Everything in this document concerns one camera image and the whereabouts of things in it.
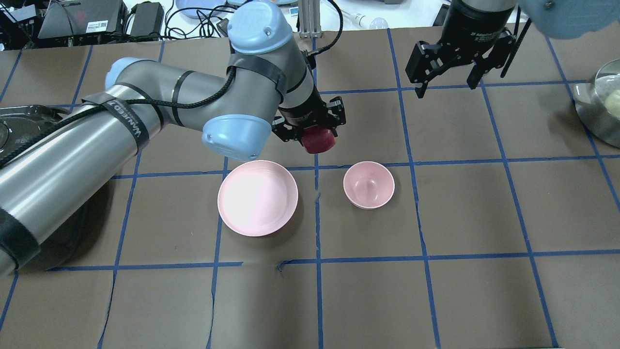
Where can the aluminium frame post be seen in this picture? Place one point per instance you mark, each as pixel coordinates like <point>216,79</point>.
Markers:
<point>308,17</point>

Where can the pink plate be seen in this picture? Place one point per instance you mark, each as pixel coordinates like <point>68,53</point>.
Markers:
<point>257,198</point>

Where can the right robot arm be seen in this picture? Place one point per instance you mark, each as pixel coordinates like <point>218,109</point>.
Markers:
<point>562,19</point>

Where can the white light bulb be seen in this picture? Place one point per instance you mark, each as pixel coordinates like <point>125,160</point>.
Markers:
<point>369,22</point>

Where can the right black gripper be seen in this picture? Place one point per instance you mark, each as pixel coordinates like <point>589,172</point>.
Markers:
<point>472,26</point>

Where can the pink bowl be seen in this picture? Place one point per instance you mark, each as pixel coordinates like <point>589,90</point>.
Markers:
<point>368,185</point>

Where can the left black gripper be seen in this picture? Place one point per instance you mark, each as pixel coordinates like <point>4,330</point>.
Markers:
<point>304,109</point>

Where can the red apple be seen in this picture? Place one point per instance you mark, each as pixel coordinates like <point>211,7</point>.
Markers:
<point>317,139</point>

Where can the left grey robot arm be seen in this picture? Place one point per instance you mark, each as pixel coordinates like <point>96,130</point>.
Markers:
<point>268,90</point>

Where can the black power adapter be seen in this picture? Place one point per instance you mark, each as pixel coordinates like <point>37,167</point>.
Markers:
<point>146,22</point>

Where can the black rice cooker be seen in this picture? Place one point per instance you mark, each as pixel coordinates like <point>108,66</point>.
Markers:
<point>42,224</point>

